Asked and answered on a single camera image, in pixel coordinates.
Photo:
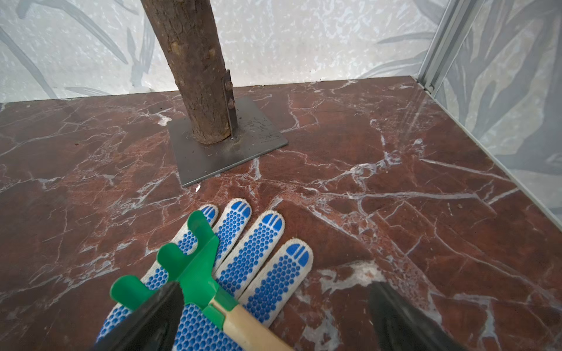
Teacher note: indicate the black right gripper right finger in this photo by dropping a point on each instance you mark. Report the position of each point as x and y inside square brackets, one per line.
[401, 326]

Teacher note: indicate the grey metal tree base plate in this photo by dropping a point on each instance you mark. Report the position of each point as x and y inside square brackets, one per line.
[196, 162]

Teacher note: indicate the artificial pink cherry blossom tree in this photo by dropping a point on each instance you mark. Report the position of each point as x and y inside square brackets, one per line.
[187, 33]

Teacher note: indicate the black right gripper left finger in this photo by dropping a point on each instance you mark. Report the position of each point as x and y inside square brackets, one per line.
[153, 326]

